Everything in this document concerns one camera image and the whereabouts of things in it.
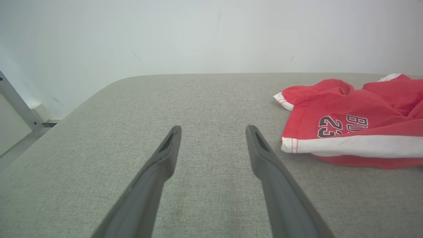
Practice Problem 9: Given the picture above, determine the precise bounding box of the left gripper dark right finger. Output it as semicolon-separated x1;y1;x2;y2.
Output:
246;125;336;238

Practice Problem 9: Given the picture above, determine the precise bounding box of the grey metal frame bar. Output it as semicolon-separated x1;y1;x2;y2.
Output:
0;70;45;133

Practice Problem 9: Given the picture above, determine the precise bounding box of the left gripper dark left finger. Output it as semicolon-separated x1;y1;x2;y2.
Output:
91;125;182;238

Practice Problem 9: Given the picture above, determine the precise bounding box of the red jersey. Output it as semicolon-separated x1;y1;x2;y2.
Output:
273;73;423;170

